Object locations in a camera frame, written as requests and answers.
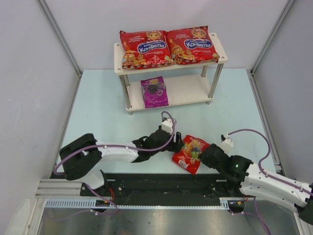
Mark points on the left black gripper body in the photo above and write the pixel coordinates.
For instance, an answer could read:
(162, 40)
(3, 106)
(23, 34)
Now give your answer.
(173, 143)

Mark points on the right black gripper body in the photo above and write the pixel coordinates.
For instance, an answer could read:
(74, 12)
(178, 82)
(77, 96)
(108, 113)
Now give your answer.
(209, 156)

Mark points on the red assorted gummy bag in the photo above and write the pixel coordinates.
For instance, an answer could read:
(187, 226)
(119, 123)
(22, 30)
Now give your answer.
(188, 157)

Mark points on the purple grape gummy bag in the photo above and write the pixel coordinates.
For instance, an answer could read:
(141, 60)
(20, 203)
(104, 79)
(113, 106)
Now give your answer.
(154, 92)

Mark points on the red Konfety candy bag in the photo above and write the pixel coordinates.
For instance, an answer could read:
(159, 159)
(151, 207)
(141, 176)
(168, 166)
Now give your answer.
(145, 50)
(191, 45)

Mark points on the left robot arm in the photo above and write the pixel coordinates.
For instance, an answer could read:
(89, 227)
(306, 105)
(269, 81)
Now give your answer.
(80, 157)

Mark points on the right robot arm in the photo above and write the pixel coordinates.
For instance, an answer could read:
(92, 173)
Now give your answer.
(246, 177)

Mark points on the white two-tier wooden shelf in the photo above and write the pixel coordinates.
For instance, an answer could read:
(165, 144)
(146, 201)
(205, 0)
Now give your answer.
(181, 90)

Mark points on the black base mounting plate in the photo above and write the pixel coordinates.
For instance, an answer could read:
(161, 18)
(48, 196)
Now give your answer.
(170, 190)

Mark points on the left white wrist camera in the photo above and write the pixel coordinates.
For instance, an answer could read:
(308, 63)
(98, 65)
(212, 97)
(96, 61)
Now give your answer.
(168, 125)

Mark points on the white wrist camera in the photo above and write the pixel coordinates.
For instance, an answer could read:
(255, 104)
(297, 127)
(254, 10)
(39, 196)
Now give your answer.
(226, 143)
(168, 125)

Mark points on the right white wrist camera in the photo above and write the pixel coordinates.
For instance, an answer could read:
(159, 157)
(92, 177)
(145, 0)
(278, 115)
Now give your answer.
(226, 143)

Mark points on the white slotted cable duct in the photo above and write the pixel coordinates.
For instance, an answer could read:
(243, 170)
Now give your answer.
(78, 203)

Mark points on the aluminium frame rail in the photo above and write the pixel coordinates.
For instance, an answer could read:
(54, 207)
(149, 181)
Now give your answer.
(58, 188)

